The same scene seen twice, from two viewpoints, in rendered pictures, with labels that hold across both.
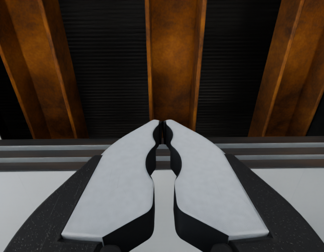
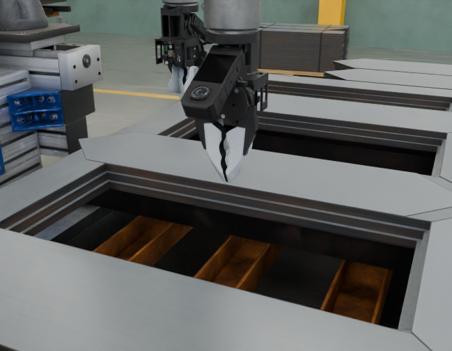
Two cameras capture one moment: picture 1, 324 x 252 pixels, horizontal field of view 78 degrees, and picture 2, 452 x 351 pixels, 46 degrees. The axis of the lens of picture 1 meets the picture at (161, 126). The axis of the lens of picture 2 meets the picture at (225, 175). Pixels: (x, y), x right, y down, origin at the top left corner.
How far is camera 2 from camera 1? 0.67 m
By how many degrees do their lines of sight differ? 41
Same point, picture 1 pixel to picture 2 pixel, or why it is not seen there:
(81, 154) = (303, 212)
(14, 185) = (357, 201)
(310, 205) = (166, 159)
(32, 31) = not seen: outside the picture
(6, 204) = (375, 196)
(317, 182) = (158, 166)
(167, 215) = (261, 170)
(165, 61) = not seen: hidden behind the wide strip
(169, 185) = (248, 182)
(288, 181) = (175, 170)
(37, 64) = not seen: hidden behind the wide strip
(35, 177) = (337, 201)
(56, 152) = (322, 217)
